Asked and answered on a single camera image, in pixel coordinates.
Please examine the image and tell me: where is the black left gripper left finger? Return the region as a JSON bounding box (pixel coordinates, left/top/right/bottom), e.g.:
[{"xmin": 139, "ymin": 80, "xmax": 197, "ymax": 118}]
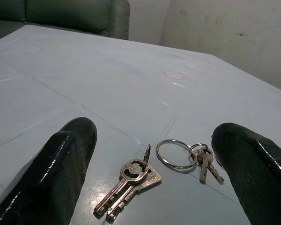
[{"xmin": 0, "ymin": 117, "xmax": 98, "ymax": 225}]

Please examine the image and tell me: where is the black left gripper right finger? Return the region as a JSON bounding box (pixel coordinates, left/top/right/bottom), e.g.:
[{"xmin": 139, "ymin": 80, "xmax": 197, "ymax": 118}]
[{"xmin": 211, "ymin": 123, "xmax": 281, "ymax": 225}]

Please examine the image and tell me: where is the small silver key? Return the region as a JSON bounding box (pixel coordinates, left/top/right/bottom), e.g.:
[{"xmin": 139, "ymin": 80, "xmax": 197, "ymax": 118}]
[
  {"xmin": 207, "ymin": 153, "xmax": 225, "ymax": 185},
  {"xmin": 198, "ymin": 147, "xmax": 214, "ymax": 185}
]

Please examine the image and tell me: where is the silver key with cutout head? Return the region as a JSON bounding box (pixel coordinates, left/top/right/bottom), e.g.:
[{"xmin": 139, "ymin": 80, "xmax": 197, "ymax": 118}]
[{"xmin": 93, "ymin": 158, "xmax": 148, "ymax": 216}]

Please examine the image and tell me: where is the small silver key ring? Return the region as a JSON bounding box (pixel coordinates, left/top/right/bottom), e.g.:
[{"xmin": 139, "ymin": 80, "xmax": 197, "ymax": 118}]
[
  {"xmin": 142, "ymin": 143, "xmax": 152, "ymax": 170},
  {"xmin": 189, "ymin": 142, "xmax": 208, "ymax": 165}
]

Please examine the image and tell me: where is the silver flat-headed key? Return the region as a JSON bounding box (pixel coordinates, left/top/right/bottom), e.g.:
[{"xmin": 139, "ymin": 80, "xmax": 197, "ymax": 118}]
[{"xmin": 106, "ymin": 164, "xmax": 163, "ymax": 222}]

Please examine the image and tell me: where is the large silver key ring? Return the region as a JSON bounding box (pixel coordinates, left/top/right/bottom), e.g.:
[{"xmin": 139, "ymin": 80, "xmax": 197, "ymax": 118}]
[{"xmin": 155, "ymin": 139, "xmax": 199, "ymax": 170}]

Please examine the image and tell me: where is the light plastic table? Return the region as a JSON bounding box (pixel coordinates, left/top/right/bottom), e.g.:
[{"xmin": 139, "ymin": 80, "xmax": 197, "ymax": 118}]
[{"xmin": 0, "ymin": 24, "xmax": 281, "ymax": 225}]

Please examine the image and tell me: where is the dark green leather sofa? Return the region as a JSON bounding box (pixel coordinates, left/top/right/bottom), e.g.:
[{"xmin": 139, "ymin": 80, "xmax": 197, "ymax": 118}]
[{"xmin": 0, "ymin": 0, "xmax": 131, "ymax": 44}]

